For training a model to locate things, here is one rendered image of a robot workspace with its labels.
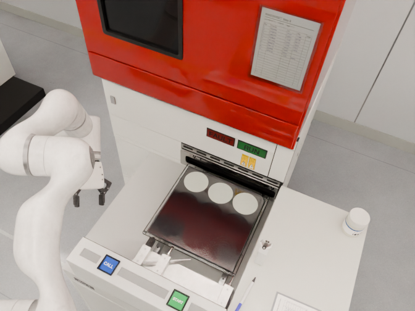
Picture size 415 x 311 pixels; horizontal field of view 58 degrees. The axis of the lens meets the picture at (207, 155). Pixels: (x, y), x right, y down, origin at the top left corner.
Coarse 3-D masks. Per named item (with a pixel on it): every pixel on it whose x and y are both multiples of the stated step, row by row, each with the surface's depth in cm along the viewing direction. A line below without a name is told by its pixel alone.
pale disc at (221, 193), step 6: (216, 186) 154; (222, 186) 154; (228, 186) 154; (210, 192) 152; (216, 192) 152; (222, 192) 153; (228, 192) 153; (210, 198) 150; (216, 198) 151; (222, 198) 151; (228, 198) 151
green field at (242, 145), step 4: (240, 144) 142; (244, 144) 141; (248, 144) 140; (240, 148) 144; (244, 148) 143; (248, 148) 142; (252, 148) 141; (256, 148) 140; (252, 152) 142; (256, 152) 141; (260, 152) 140; (264, 152) 139; (260, 156) 142; (264, 156) 141
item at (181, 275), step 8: (152, 256) 136; (160, 256) 136; (144, 264) 134; (152, 264) 134; (176, 264) 135; (168, 272) 133; (176, 272) 133; (184, 272) 133; (192, 272) 133; (176, 280) 131; (184, 280) 131; (192, 280) 131; (200, 280) 131; (208, 280) 132; (192, 288) 130; (200, 288) 130; (208, 288) 130; (216, 288) 130; (208, 296) 128; (216, 296) 128
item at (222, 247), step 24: (192, 168) 159; (192, 192) 152; (240, 192) 153; (168, 216) 145; (192, 216) 145; (216, 216) 146; (240, 216) 146; (168, 240) 138; (192, 240) 139; (216, 240) 139; (240, 240) 140; (216, 264) 134
